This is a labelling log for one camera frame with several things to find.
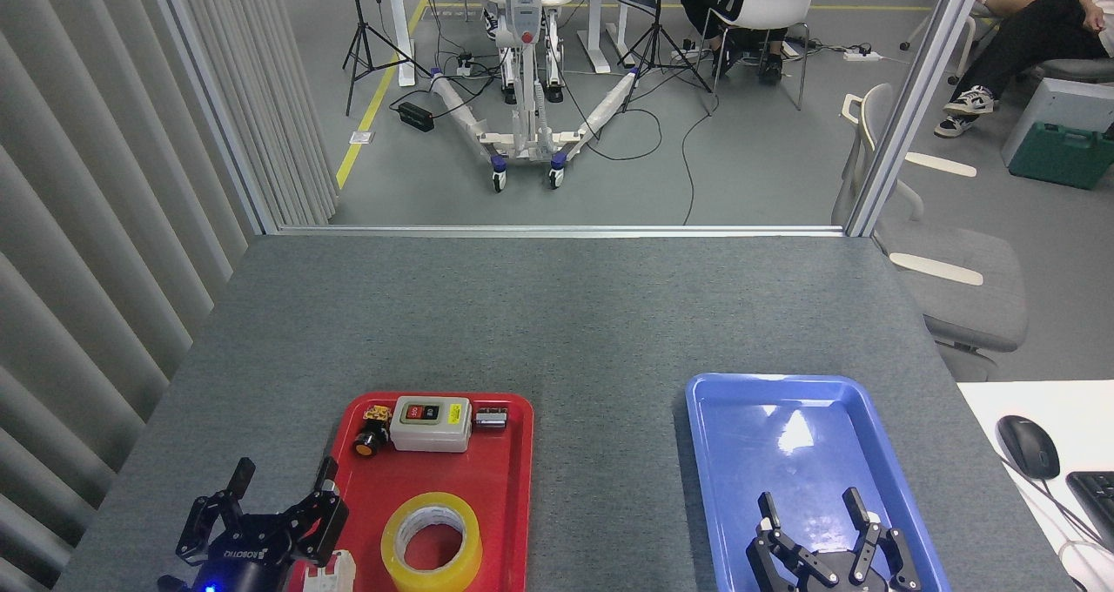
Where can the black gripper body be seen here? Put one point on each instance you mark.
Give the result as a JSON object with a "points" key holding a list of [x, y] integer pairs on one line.
{"points": [[239, 566], [831, 579]]}

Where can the grey office chair seat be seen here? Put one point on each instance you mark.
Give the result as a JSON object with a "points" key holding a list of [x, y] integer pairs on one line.
{"points": [[1079, 70]]}

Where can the white desk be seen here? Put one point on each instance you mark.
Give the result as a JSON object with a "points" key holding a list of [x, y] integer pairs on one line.
{"points": [[1079, 427]]}

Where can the grey box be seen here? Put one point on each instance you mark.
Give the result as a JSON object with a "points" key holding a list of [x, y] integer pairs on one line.
{"points": [[1070, 100]]}

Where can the green case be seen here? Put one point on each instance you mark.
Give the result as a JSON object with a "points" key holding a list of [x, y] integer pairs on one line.
{"points": [[1062, 157]]}

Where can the black yellow push button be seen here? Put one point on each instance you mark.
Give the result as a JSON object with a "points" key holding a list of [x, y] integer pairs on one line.
{"points": [[370, 441]]}

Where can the grey pleated partition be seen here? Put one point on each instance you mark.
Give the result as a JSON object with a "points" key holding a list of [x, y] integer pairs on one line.
{"points": [[87, 226]]}

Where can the black power adapter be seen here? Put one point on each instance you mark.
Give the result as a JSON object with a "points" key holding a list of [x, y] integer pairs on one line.
{"points": [[416, 117]]}

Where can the black tripod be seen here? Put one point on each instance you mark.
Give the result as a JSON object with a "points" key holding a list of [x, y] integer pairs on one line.
{"points": [[357, 17], [659, 9]]}

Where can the silver rail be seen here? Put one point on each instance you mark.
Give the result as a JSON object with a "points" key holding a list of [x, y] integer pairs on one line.
{"points": [[557, 230]]}

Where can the person's hand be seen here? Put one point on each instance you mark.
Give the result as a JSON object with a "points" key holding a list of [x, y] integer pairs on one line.
{"points": [[1095, 19]]}

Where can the silver post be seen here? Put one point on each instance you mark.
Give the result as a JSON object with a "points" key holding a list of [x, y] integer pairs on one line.
{"points": [[211, 96], [914, 96]]}

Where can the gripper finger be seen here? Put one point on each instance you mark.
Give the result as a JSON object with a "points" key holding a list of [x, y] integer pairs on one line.
{"points": [[202, 531], [883, 561], [773, 561], [320, 522]]}

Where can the grey chair with beige armrests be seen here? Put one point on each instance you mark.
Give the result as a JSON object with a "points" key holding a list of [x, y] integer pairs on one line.
{"points": [[966, 287]]}

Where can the floor socket plate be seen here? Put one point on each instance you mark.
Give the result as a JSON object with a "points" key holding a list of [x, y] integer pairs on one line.
{"points": [[362, 137]]}

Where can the black keyboard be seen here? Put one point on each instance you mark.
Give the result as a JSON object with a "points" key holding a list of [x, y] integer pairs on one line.
{"points": [[1097, 505]]}

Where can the white plastic block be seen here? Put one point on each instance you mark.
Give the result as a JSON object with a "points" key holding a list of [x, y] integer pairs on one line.
{"points": [[335, 575]]}

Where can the small silver switch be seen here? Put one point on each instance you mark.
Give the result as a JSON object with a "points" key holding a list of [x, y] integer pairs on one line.
{"points": [[491, 420]]}

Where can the yellow tape roll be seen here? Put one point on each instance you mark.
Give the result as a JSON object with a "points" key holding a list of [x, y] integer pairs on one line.
{"points": [[431, 502]]}

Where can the white two-button switch box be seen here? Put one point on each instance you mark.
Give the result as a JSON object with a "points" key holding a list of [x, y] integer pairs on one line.
{"points": [[431, 435]]}

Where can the black computer mouse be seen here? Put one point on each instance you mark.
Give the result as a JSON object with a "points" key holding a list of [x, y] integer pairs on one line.
{"points": [[1027, 446]]}

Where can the white wheeled stand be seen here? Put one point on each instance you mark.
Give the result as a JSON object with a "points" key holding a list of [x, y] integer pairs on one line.
{"points": [[525, 17]]}

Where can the white power strip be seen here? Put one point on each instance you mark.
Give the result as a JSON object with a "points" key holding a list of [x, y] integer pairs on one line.
{"points": [[862, 54]]}

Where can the blue plastic tray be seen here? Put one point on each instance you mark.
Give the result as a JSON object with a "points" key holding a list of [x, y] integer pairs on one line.
{"points": [[783, 470]]}

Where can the red plastic tray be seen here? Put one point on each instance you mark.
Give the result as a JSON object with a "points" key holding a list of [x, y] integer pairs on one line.
{"points": [[505, 505]]}

